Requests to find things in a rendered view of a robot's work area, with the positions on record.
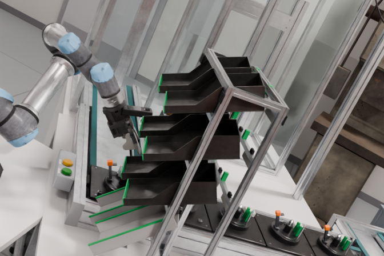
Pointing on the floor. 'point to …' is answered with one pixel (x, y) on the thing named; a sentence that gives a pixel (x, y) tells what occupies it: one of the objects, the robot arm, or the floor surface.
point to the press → (348, 136)
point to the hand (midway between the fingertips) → (139, 146)
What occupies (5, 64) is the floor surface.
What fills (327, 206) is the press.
